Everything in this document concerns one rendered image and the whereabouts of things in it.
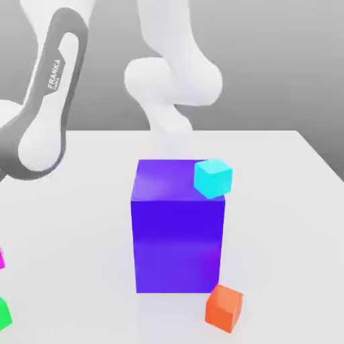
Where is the small cyan cube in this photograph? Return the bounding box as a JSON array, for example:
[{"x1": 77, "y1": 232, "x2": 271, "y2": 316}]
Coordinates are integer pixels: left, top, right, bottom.
[{"x1": 193, "y1": 158, "x2": 234, "y2": 200}]

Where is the small orange cube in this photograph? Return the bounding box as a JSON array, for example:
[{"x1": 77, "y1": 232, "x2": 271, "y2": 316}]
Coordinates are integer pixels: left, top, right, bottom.
[{"x1": 204, "y1": 284, "x2": 245, "y2": 334}]

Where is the small green cube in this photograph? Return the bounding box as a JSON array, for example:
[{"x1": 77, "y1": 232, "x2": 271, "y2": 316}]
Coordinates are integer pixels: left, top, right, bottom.
[{"x1": 0, "y1": 296, "x2": 13, "y2": 330}]

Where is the large blue box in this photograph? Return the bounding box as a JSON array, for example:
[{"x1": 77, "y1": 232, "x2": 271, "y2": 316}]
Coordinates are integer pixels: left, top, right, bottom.
[{"x1": 130, "y1": 159, "x2": 226, "y2": 294}]

